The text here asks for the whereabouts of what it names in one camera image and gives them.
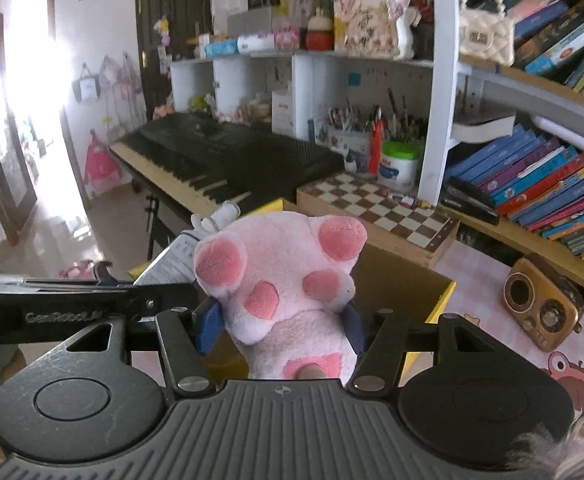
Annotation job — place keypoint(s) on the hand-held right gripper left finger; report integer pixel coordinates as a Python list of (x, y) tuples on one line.
[(209, 325)]

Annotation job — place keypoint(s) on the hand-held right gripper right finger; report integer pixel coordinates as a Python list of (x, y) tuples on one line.
[(356, 330)]

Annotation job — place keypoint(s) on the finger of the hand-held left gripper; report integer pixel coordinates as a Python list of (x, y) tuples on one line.
[(104, 275), (164, 299)]

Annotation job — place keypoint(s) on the yellow cardboard box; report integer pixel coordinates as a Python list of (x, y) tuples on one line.
[(397, 280)]

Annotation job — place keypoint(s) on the pink plush pig toy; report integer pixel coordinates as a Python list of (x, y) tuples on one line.
[(282, 270)]

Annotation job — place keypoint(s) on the pink checked cloth desktop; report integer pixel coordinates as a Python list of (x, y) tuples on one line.
[(487, 310)]

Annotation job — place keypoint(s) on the black keyboard stand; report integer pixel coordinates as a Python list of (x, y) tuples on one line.
[(151, 225)]

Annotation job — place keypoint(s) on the pink hanging bag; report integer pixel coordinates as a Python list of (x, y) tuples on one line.
[(102, 170)]

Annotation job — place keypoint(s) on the wooden chessboard box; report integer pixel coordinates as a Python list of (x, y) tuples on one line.
[(372, 205)]

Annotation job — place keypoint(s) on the white jar green lid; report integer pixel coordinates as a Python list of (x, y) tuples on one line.
[(397, 170)]

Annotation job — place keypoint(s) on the black electronic keyboard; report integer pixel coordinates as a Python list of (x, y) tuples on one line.
[(252, 155)]

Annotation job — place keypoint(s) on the pen holder with pens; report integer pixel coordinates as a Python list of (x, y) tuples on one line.
[(352, 145)]

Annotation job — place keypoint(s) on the brown retro radio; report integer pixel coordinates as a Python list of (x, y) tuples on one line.
[(542, 305)]

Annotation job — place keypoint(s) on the wooden bookshelf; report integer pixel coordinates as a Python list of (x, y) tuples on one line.
[(532, 245)]

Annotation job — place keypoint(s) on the white carton red label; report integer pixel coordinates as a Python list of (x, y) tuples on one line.
[(282, 115)]

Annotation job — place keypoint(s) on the white shelf unit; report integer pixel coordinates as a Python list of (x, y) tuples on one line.
[(437, 110)]

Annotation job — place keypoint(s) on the row of blue spine books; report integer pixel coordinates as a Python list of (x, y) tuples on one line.
[(537, 175)]

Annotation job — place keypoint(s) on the thick lying book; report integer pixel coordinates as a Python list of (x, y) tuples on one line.
[(482, 127)]

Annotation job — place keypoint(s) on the grey fluffy pompom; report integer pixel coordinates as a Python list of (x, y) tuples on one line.
[(582, 430)]

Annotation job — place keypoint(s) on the blue tissue pack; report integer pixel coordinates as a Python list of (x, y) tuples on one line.
[(221, 49)]

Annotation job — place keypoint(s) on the white tissue pack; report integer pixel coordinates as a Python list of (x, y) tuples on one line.
[(256, 44)]

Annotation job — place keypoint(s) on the small pink box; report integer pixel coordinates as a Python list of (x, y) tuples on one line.
[(287, 39)]

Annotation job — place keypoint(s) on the grey box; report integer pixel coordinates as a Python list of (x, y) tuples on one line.
[(252, 20)]

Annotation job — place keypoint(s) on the floral fabric plush doll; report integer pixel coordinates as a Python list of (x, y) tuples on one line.
[(372, 25)]

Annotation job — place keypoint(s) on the cream quilted handbag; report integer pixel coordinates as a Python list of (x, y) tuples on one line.
[(487, 35)]

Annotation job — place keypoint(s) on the row of mixed books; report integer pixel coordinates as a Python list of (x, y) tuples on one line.
[(557, 35)]

